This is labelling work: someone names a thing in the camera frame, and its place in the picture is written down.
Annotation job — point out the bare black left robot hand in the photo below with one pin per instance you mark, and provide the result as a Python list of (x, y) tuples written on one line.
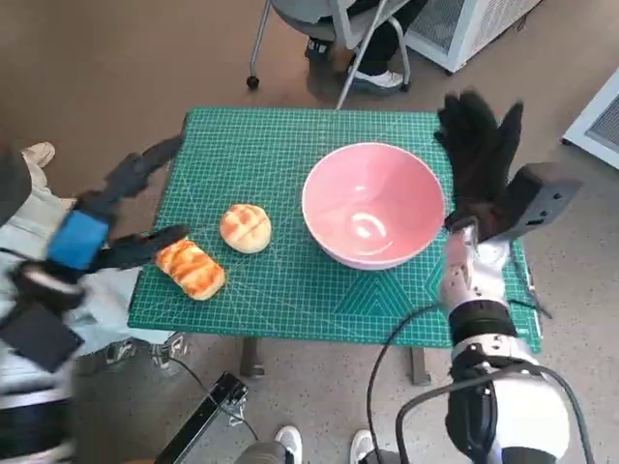
[(77, 239)]

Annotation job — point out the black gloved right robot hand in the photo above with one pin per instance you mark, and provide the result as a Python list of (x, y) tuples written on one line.
[(479, 154)]

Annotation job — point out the pink bowl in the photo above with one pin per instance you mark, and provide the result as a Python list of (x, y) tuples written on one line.
[(372, 193)]

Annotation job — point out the rectangular striped toy bread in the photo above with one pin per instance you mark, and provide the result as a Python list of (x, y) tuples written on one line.
[(191, 268)]

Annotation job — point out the round scored toy bread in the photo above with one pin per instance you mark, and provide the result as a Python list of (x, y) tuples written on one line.
[(245, 227)]

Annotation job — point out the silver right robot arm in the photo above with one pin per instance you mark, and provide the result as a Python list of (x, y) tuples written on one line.
[(522, 411)]

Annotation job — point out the white mesh cabinet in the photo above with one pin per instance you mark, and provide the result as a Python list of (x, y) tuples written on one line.
[(599, 116), (464, 29)]

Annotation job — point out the grey office chair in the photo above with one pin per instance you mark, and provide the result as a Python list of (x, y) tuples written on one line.
[(348, 19)]

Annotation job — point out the dark table leg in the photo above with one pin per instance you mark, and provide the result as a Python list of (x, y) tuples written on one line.
[(251, 357), (420, 367)]

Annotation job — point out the green cutting mat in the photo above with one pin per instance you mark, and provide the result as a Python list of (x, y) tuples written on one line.
[(290, 299)]

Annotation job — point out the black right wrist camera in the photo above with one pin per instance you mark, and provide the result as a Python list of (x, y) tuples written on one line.
[(541, 198)]

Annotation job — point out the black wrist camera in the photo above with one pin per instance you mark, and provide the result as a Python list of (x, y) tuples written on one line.
[(541, 198), (34, 338)]

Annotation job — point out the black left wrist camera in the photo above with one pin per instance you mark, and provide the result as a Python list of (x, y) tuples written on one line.
[(34, 338)]

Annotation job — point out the black metal rail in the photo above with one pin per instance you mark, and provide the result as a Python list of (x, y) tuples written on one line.
[(203, 415)]

